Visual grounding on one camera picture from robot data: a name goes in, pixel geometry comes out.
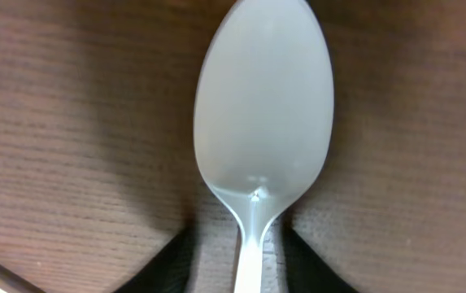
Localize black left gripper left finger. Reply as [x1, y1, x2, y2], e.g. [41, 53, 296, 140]
[115, 227, 196, 293]

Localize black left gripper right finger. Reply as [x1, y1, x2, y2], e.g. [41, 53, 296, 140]
[281, 226, 359, 293]

